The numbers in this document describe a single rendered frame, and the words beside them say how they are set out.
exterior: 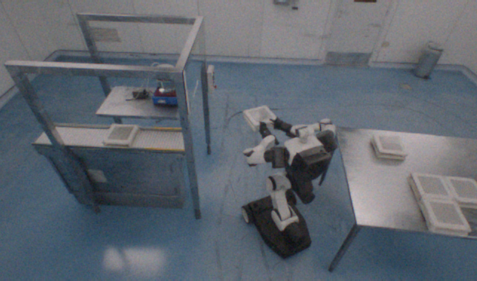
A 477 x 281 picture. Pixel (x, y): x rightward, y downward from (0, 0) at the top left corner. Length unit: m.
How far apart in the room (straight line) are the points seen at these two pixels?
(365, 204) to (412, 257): 1.18
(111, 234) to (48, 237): 0.62
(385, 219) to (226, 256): 1.47
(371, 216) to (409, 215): 0.29
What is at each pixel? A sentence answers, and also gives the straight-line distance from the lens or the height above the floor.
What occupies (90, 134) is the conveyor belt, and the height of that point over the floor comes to 0.94.
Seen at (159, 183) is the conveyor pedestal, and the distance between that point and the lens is 2.87.
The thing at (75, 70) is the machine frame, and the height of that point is 1.73.
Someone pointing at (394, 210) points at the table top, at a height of 0.89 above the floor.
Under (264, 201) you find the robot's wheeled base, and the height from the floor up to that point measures 0.19.
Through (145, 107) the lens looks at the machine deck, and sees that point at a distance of 2.21.
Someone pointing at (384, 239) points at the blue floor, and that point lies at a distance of 3.36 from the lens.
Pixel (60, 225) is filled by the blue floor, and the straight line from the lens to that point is 3.51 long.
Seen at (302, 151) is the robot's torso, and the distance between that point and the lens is 1.97.
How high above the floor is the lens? 2.63
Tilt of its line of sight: 43 degrees down
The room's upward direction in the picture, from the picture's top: 2 degrees clockwise
